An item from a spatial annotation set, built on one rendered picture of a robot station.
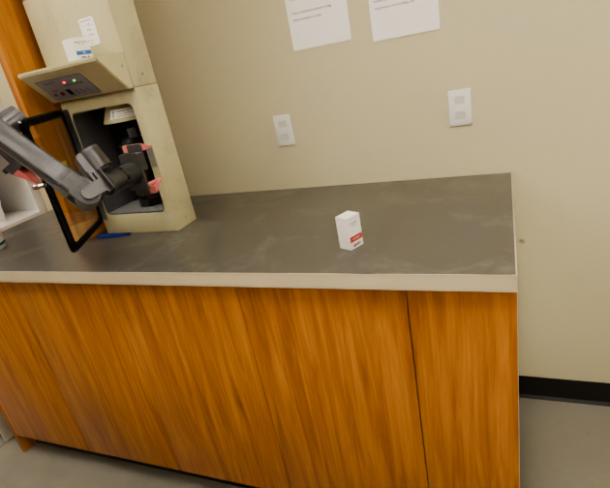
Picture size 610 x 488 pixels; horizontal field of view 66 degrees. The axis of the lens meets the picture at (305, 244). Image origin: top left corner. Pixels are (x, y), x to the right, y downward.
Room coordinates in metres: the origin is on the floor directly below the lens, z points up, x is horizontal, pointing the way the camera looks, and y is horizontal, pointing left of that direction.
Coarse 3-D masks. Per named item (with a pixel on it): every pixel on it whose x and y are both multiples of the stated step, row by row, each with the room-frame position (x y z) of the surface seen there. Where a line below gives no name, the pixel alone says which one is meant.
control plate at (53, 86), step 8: (48, 80) 1.53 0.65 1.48; (56, 80) 1.52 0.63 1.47; (64, 80) 1.52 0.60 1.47; (72, 80) 1.51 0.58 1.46; (80, 80) 1.50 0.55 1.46; (88, 80) 1.49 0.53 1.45; (48, 88) 1.56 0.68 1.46; (56, 88) 1.55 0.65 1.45; (64, 88) 1.55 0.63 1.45; (72, 88) 1.54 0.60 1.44; (96, 88) 1.52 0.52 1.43; (56, 96) 1.59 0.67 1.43; (64, 96) 1.58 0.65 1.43; (72, 96) 1.57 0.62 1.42
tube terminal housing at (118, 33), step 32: (32, 0) 1.63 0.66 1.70; (64, 0) 1.58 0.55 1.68; (96, 0) 1.53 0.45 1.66; (128, 0) 1.59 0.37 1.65; (64, 32) 1.60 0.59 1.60; (128, 32) 1.56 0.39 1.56; (128, 64) 1.52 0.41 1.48; (96, 96) 1.58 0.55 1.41; (128, 96) 1.53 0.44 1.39; (160, 96) 1.61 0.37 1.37; (160, 128) 1.57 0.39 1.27; (160, 160) 1.53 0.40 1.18; (160, 192) 1.53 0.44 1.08; (128, 224) 1.61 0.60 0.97; (160, 224) 1.54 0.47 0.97
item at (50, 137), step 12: (60, 120) 1.59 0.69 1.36; (24, 132) 1.33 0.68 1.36; (36, 132) 1.40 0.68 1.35; (48, 132) 1.48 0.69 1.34; (60, 132) 1.56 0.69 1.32; (48, 144) 1.44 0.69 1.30; (60, 144) 1.52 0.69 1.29; (72, 144) 1.61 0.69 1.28; (60, 156) 1.49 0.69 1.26; (72, 156) 1.58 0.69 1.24; (48, 192) 1.33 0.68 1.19; (60, 204) 1.37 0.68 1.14; (72, 204) 1.44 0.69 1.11; (72, 216) 1.41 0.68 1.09; (84, 216) 1.50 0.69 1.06; (96, 216) 1.59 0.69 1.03; (72, 228) 1.38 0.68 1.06; (84, 228) 1.47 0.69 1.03; (72, 252) 1.34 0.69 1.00
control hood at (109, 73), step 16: (64, 64) 1.46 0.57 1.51; (80, 64) 1.44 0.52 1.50; (96, 64) 1.43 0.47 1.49; (112, 64) 1.46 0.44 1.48; (32, 80) 1.55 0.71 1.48; (96, 80) 1.49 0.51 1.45; (112, 80) 1.47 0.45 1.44; (128, 80) 1.50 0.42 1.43; (48, 96) 1.60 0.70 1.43; (80, 96) 1.57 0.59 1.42
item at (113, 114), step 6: (108, 108) 1.61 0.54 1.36; (114, 108) 1.60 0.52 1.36; (120, 108) 1.59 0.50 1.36; (126, 108) 1.59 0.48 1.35; (132, 108) 1.60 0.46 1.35; (108, 114) 1.60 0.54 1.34; (114, 114) 1.59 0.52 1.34; (120, 114) 1.59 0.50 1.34; (126, 114) 1.59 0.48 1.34; (132, 114) 1.59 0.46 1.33; (108, 120) 1.60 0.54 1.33; (114, 120) 1.58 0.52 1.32; (120, 120) 1.58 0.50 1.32; (126, 120) 1.58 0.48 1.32
